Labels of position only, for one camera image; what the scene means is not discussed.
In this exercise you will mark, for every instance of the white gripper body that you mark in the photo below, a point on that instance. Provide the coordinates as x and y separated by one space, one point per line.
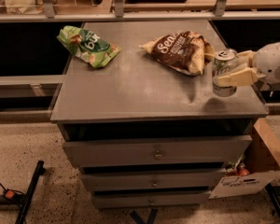
272 63

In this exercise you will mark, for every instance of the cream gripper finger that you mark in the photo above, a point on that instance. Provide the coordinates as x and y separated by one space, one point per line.
246 57
245 77

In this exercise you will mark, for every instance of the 7up soda can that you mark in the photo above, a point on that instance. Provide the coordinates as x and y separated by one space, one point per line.
225 60

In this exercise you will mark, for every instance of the brown yellow chip bag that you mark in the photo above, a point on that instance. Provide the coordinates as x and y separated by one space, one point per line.
186 52

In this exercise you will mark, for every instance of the top grey drawer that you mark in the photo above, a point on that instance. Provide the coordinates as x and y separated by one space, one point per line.
127 152

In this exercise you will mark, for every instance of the grey drawer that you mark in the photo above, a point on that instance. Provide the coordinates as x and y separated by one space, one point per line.
165 179
127 152
150 199

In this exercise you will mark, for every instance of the cardboard box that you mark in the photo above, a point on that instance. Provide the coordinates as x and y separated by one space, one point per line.
262 160

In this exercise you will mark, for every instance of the orange bottle in box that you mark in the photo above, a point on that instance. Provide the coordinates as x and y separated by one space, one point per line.
242 170

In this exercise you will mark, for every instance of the grey drawer cabinet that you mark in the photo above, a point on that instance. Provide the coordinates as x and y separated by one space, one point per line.
134 97

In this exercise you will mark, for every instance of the middle grey drawer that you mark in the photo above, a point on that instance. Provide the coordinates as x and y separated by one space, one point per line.
165 179

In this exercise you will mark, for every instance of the black stand leg right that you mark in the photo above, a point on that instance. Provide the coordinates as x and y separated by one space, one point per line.
274 194

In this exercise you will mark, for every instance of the black stand leg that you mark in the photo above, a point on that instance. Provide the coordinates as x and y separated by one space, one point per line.
23 200
274 194

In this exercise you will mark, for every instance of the bottom grey drawer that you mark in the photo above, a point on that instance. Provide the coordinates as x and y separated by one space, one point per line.
150 199

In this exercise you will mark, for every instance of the green chip bag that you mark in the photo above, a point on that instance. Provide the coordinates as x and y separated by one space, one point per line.
88 46

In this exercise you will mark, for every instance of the black stand leg left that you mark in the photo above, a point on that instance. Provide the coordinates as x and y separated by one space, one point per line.
23 200

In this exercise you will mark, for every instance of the metal shelf frame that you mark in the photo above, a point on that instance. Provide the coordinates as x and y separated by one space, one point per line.
122 10

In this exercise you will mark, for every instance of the orange cable clip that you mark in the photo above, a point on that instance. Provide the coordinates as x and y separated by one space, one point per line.
9 194

